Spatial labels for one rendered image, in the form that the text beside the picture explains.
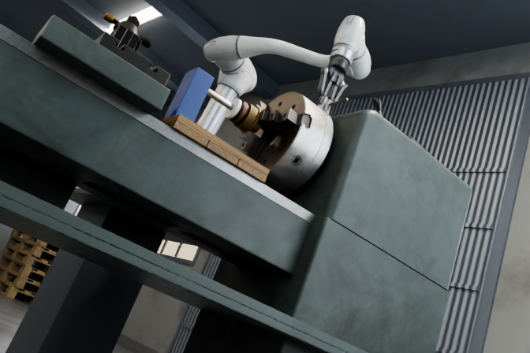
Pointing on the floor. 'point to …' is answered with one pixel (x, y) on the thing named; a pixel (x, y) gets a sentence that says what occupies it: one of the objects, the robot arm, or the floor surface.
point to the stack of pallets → (20, 281)
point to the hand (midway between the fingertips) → (322, 106)
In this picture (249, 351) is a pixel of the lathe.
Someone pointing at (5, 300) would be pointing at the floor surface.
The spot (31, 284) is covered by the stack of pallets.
